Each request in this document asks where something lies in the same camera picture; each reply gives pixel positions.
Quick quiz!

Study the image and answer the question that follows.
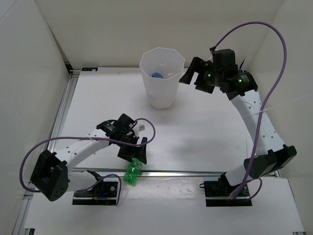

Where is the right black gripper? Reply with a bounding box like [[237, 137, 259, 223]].
[[179, 57, 223, 94]]

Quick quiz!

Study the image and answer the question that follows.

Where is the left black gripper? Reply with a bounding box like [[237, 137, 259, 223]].
[[116, 132, 147, 164]]

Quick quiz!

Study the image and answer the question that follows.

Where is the green plastic soda bottle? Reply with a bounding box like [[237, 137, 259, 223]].
[[123, 158, 143, 186]]

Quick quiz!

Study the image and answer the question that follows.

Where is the clear bottle with blue label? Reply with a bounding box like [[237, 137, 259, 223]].
[[151, 72, 164, 79]]

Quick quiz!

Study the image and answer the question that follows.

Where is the clear unlabelled plastic bottle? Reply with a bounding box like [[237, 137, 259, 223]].
[[160, 60, 178, 79]]

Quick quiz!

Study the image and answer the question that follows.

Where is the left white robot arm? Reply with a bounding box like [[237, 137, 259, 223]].
[[31, 120, 147, 202]]

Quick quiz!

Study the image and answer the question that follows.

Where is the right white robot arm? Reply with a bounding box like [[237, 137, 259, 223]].
[[180, 55, 297, 200]]

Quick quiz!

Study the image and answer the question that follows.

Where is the white octagonal plastic bin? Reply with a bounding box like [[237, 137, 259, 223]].
[[139, 47, 185, 109]]

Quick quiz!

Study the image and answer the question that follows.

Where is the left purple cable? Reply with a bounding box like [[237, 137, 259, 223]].
[[19, 118, 157, 206]]

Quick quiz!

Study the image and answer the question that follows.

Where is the purple cable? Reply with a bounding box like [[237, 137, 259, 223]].
[[19, 118, 157, 206], [210, 21, 287, 200]]

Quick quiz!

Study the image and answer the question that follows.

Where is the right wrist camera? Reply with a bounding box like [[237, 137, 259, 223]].
[[212, 49, 238, 71]]

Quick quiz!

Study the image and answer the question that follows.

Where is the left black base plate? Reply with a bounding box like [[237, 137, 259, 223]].
[[72, 170, 122, 206]]

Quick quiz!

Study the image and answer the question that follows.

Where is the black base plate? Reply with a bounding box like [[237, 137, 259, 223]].
[[72, 170, 122, 206], [199, 177, 252, 207]]

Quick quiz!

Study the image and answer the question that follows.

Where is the aluminium front rail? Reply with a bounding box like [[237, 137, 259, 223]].
[[73, 168, 279, 177]]

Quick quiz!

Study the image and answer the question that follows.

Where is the aluminium rail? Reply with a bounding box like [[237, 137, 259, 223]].
[[73, 168, 279, 177], [12, 70, 80, 235]]

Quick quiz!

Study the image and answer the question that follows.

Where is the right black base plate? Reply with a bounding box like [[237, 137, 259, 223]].
[[199, 177, 252, 207]]

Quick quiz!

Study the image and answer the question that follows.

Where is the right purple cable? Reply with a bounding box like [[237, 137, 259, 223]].
[[210, 21, 287, 200]]

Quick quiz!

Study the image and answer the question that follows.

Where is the aluminium left rail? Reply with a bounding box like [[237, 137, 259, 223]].
[[12, 70, 80, 235]]

